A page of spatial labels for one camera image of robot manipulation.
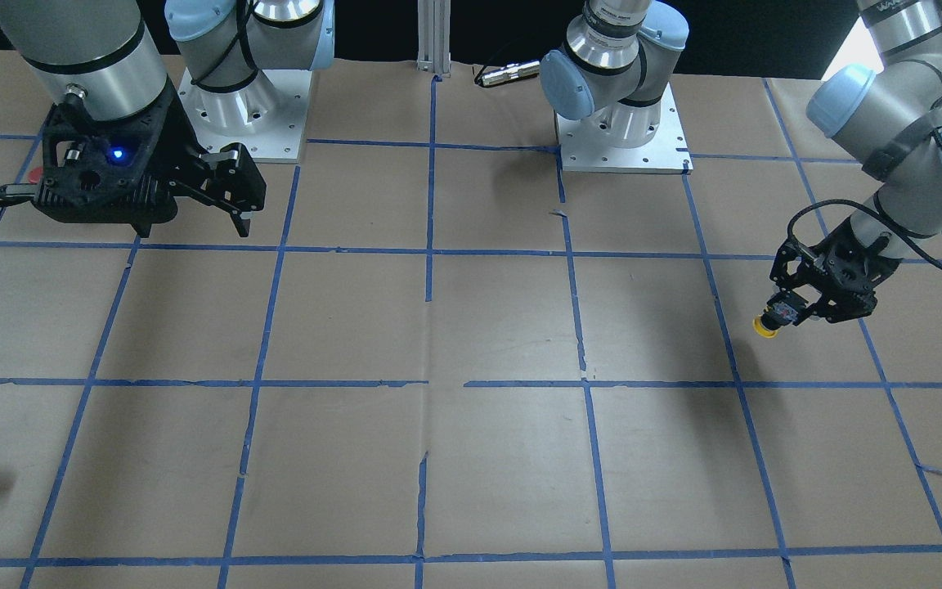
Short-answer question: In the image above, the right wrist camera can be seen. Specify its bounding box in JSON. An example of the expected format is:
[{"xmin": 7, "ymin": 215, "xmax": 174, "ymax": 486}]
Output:
[{"xmin": 31, "ymin": 105, "xmax": 178, "ymax": 237}]

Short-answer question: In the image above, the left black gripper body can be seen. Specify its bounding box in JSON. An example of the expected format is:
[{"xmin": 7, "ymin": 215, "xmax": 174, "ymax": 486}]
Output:
[{"xmin": 796, "ymin": 219, "xmax": 901, "ymax": 316}]

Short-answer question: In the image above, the metal cable connector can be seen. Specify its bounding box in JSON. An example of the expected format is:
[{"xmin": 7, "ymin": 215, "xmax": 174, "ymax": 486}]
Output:
[{"xmin": 473, "ymin": 59, "xmax": 540, "ymax": 88}]

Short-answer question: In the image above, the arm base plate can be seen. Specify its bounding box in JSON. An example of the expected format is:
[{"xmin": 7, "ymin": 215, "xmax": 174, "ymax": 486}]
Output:
[
  {"xmin": 554, "ymin": 85, "xmax": 694, "ymax": 174},
  {"xmin": 178, "ymin": 70, "xmax": 316, "ymax": 164}
]

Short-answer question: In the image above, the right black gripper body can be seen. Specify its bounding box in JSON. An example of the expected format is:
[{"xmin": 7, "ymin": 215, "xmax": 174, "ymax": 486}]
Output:
[{"xmin": 31, "ymin": 79, "xmax": 209, "ymax": 238}]

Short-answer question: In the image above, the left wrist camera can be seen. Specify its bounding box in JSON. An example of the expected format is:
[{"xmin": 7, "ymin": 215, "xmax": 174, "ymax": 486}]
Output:
[{"xmin": 771, "ymin": 237, "xmax": 838, "ymax": 295}]

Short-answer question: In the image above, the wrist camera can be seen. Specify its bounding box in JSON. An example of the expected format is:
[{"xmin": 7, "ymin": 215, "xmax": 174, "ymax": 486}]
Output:
[
  {"xmin": 31, "ymin": 105, "xmax": 178, "ymax": 237},
  {"xmin": 771, "ymin": 237, "xmax": 838, "ymax": 295}
]

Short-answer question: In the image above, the yellow push button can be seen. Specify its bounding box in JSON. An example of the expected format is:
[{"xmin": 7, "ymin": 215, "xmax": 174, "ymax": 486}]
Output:
[{"xmin": 752, "ymin": 291, "xmax": 808, "ymax": 339}]

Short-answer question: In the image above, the aluminium frame post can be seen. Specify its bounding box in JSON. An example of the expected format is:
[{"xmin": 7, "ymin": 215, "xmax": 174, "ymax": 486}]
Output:
[{"xmin": 416, "ymin": 0, "xmax": 451, "ymax": 78}]

